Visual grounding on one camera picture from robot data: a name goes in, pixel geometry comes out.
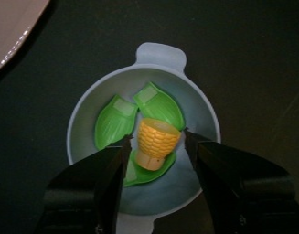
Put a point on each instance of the green toy corn husk leaf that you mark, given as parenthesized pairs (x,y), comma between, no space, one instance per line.
(115,122)
(145,175)
(162,106)

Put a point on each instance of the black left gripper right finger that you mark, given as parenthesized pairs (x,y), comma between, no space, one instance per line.
(241,189)

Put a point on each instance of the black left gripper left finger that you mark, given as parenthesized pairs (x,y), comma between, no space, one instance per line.
(89,182)

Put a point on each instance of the white plate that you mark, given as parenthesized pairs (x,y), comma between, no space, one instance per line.
(9,27)

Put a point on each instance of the yellow toy corn piece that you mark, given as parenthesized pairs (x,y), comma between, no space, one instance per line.
(157,143)

